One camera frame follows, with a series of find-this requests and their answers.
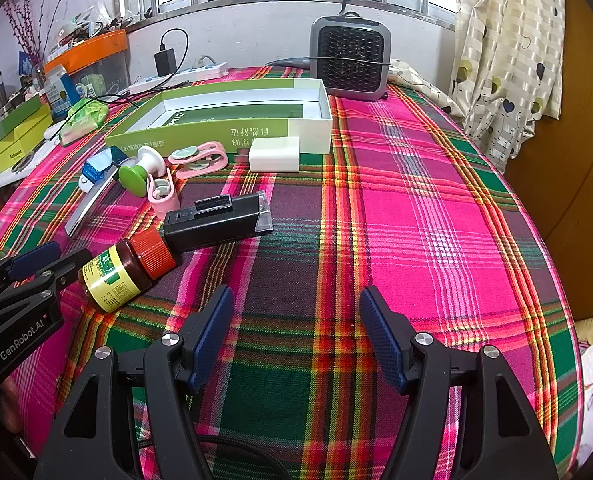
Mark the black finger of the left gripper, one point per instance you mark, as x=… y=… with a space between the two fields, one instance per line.
x=64 y=271

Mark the green tissue pack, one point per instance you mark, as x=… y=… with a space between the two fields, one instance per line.
x=84 y=117

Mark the brown jar red lid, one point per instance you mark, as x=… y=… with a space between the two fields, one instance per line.
x=125 y=270

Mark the cream heart pattern curtain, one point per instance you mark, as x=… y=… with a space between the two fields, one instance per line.
x=507 y=72

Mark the green white shallow box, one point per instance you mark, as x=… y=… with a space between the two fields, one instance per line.
x=232 y=113

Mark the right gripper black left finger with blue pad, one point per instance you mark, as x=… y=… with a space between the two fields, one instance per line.
x=93 y=436

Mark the green white suction knob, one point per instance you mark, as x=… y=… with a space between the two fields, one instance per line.
x=149 y=164

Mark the yellow green stacked boxes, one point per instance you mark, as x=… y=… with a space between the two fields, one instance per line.
x=22 y=130

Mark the blue white small box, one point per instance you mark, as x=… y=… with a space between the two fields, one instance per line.
x=96 y=166

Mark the orange lid clear bin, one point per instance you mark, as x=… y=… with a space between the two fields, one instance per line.
x=96 y=66

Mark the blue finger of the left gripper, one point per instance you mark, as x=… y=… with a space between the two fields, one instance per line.
x=25 y=265

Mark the white power strip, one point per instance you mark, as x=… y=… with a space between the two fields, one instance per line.
x=203 y=73

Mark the purple flower branches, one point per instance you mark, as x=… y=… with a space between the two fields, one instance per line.
x=32 y=34

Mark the black rectangular flashlight device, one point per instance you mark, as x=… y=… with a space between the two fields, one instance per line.
x=216 y=221

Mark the grey handheld tool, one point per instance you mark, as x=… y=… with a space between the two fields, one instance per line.
x=298 y=63

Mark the black power adapter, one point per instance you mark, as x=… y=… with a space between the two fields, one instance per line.
x=165 y=62

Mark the grey portable heater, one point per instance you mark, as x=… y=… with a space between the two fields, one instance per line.
x=351 y=56

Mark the silver metal bar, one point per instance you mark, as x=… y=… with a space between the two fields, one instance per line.
x=91 y=202

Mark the white square charger block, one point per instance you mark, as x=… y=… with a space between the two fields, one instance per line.
x=275 y=154

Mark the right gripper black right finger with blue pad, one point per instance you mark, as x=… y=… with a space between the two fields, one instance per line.
x=499 y=435

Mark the pink clip with round lens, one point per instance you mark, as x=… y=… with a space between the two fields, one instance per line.
x=199 y=160

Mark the wooden cabinet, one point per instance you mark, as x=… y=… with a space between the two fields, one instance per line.
x=553 y=173

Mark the blue white carton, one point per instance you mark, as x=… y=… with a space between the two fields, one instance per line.
x=61 y=92

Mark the plaid tablecloth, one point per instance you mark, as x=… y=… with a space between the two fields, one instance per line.
x=402 y=201

